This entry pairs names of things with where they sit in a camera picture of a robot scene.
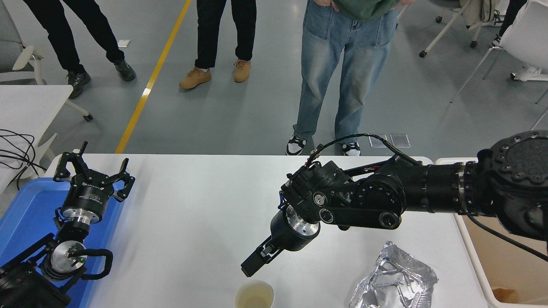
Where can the large pale plastic bin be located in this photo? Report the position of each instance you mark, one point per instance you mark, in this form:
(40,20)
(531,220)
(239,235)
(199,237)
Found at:
(505,273)

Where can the white paper cup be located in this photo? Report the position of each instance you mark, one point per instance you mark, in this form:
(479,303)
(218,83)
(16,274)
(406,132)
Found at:
(253,296)

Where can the white side table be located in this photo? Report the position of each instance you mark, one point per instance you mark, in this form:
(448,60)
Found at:
(25,107)

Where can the clear floor plate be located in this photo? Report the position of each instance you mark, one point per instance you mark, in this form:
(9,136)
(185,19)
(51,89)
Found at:
(400,140)
(376,143)

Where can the white paper scrap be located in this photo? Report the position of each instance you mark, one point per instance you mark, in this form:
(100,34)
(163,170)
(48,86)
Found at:
(124,43)

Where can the silver foil tray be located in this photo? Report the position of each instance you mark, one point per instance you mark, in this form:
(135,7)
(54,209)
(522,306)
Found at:
(394,278)

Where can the white plastic chair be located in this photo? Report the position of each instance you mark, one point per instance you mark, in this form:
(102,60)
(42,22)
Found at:
(526,38)

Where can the blue plastic tray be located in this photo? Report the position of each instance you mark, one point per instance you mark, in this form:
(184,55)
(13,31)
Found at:
(25,205)

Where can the white chair with casters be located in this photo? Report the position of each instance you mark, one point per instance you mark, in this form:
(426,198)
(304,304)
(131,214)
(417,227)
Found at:
(475,10)

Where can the brown scrap in bin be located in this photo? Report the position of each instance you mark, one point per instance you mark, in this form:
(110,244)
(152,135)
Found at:
(505,296)

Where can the grey office chair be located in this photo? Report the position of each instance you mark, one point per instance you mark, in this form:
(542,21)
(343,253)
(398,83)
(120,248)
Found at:
(25,57)

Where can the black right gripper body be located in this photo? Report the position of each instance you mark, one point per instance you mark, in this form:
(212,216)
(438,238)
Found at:
(284,235)

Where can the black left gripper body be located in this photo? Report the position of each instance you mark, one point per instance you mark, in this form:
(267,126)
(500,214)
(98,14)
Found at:
(85,199)

